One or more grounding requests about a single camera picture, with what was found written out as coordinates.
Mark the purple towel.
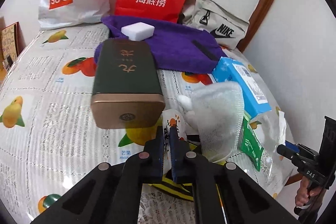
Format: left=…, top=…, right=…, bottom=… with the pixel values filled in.
left=93, top=15, right=225, bottom=74

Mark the green plastic packet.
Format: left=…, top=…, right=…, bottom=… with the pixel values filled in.
left=239, top=116, right=264, bottom=172

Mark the white glove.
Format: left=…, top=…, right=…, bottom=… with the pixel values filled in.
left=177, top=81, right=244, bottom=164

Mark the blue tissue box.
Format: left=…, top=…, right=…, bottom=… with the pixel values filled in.
left=212, top=57, right=271, bottom=119

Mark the person's right hand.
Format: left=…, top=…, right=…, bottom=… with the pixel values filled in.
left=294, top=177, right=323, bottom=207

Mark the beige Nike bag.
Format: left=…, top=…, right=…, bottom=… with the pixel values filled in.
left=182, top=0, right=249, bottom=50

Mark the white square eraser block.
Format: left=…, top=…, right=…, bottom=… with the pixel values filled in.
left=121, top=22, right=155, bottom=41

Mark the dark green gold tin box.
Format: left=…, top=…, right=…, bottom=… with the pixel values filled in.
left=91, top=39, right=165, bottom=129

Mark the brown picture frame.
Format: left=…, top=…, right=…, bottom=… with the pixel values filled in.
left=1, top=22, right=19, bottom=71

